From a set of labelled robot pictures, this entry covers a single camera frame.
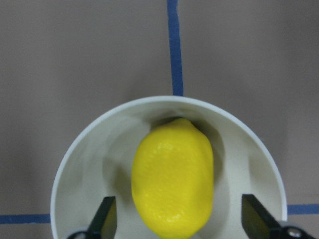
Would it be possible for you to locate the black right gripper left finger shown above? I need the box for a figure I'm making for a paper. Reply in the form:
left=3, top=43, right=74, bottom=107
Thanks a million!
left=86, top=196, right=117, bottom=239

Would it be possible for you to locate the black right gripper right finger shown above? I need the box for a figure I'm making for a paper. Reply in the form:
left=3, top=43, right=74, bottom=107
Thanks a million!
left=241, top=194, right=287, bottom=239

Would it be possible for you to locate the white ceramic bowl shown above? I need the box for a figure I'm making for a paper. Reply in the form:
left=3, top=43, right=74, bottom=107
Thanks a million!
left=50, top=96, right=287, bottom=239

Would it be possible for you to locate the yellow lemon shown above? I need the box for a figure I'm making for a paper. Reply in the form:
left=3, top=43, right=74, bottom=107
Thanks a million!
left=131, top=118, right=213, bottom=239

